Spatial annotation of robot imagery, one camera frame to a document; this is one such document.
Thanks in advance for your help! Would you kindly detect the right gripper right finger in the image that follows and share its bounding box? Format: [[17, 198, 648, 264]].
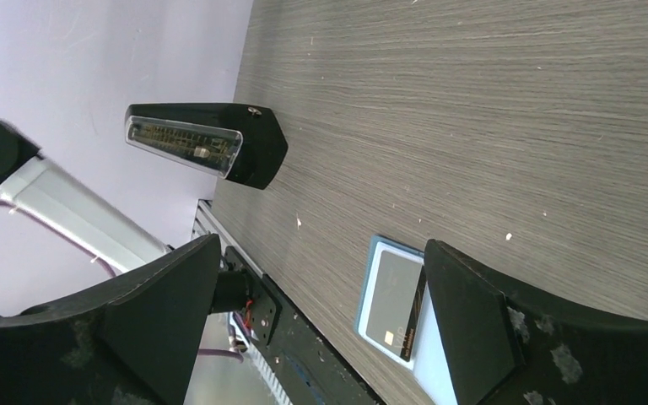
[[424, 239, 648, 404]]

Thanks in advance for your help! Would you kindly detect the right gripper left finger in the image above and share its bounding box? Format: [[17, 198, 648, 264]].
[[0, 235, 220, 404]]

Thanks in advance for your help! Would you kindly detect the blue leather card holder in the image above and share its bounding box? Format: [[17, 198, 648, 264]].
[[354, 235, 457, 404]]

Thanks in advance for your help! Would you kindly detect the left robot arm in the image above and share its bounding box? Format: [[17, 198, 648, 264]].
[[0, 120, 171, 273]]

